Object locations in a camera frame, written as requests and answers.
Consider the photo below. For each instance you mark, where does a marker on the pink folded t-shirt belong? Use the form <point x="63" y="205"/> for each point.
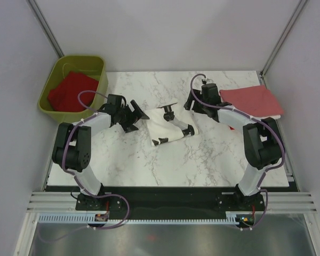
<point x="256" y="101"/>

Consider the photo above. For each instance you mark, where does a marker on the dark red t-shirt in bin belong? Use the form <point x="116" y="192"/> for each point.
<point x="64" y="97"/>

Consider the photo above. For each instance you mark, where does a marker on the olive green plastic bin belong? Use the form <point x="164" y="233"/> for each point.
<point x="90" y="65"/>

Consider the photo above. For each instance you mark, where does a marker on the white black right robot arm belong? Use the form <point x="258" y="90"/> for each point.
<point x="263" y="147"/>

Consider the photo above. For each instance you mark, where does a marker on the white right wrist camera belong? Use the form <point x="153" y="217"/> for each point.
<point x="207" y="80"/>

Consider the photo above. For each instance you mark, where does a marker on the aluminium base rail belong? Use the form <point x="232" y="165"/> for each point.
<point x="41" y="202"/>

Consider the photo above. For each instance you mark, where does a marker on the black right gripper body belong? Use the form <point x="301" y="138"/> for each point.
<point x="199" y="107"/>

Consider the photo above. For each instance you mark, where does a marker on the right aluminium frame post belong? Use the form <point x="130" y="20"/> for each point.
<point x="283" y="37"/>

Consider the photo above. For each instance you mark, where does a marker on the left aluminium frame post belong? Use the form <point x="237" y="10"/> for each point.
<point x="45" y="27"/>

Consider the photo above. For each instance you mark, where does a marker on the white printed t-shirt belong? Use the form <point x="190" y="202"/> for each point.
<point x="169" y="123"/>

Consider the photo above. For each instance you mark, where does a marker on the aluminium frame post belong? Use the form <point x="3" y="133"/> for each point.
<point x="45" y="27"/>
<point x="283" y="37"/>

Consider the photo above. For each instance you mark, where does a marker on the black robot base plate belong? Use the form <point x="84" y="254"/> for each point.
<point x="170" y="202"/>

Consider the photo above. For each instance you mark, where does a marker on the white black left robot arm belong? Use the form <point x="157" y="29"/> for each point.
<point x="72" y="147"/>

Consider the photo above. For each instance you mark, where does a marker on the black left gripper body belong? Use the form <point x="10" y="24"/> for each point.
<point x="126" y="117"/>

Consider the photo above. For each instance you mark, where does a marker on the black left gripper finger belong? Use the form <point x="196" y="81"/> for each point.
<point x="129" y="128"/>
<point x="138" y="113"/>

